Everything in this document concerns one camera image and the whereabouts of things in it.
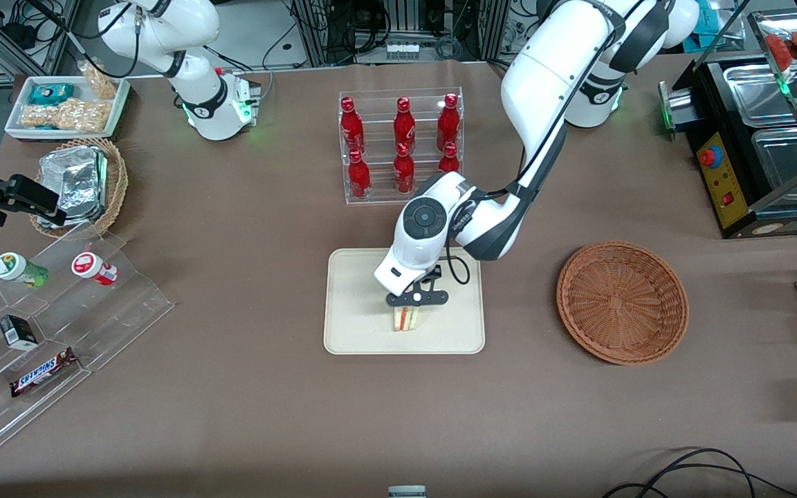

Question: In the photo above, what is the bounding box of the light tan wicker basket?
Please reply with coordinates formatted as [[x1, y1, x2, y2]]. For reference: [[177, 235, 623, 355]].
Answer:
[[30, 137, 129, 239]]

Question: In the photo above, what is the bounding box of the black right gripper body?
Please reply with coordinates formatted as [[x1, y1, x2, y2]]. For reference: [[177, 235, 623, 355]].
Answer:
[[0, 174, 62, 228]]

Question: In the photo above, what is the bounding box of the black floor cable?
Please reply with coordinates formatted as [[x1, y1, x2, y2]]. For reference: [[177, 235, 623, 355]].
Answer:
[[603, 462, 797, 498], [637, 448, 757, 498]]

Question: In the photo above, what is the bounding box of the cream rectangular plastic tray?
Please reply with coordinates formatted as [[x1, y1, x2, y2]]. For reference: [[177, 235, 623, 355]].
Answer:
[[324, 248, 486, 355]]

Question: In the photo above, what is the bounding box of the Snickers chocolate bar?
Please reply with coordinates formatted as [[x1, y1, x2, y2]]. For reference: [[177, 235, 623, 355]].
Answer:
[[10, 347, 79, 398]]

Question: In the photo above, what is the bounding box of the green lidded drink cup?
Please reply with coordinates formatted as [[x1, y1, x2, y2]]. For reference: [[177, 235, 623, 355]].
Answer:
[[0, 252, 50, 289]]

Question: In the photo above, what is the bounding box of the black power adapter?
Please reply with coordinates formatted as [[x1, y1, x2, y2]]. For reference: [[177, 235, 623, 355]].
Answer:
[[0, 10, 37, 46]]

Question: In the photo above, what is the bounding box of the small black carton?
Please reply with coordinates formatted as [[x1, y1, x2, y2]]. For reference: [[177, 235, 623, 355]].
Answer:
[[0, 315, 39, 351]]

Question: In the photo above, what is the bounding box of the aluminium frame equipment rack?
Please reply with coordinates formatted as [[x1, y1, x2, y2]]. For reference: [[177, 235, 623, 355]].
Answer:
[[291, 0, 511, 67]]

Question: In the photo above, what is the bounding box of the black food warmer cabinet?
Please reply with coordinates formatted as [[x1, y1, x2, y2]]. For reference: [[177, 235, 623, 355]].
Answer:
[[658, 0, 797, 241]]

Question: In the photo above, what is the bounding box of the silver foil wrapped package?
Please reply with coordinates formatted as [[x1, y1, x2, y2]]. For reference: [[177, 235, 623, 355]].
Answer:
[[36, 185, 106, 228], [39, 146, 107, 196]]

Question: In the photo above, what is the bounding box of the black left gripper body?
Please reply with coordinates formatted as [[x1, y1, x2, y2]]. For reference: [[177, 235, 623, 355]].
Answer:
[[386, 289, 450, 307]]

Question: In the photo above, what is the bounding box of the triangular sandwich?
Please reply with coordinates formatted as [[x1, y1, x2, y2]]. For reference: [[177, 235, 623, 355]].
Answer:
[[392, 306, 422, 333]]

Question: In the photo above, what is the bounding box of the clear acrylic stepped display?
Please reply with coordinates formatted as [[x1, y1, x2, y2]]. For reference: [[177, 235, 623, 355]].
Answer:
[[0, 221, 176, 468]]

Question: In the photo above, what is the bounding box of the brown round wicker basket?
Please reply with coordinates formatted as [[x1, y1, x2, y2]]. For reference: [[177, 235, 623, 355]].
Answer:
[[556, 241, 690, 365]]

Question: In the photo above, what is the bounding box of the small clear snack bag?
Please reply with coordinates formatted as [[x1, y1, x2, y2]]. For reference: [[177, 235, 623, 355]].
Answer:
[[79, 61, 120, 100]]

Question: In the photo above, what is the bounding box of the red lidded drink cup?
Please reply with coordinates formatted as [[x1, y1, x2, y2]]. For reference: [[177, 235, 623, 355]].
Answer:
[[71, 252, 119, 287]]

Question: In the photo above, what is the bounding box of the white rectangular snack tray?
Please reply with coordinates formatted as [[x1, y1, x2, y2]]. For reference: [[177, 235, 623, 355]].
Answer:
[[4, 75, 131, 142]]

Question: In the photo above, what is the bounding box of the clear acrylic bottle rack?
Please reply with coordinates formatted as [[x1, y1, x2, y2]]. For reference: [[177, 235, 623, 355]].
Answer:
[[338, 87, 464, 205]]

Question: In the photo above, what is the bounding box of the teal snack packet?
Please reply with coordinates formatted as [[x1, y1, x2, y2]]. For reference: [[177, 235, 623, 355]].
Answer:
[[28, 83, 75, 107]]

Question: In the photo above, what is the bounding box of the large clear peanut snack bag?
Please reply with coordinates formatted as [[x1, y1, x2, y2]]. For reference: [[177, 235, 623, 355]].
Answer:
[[21, 99, 111, 133]]

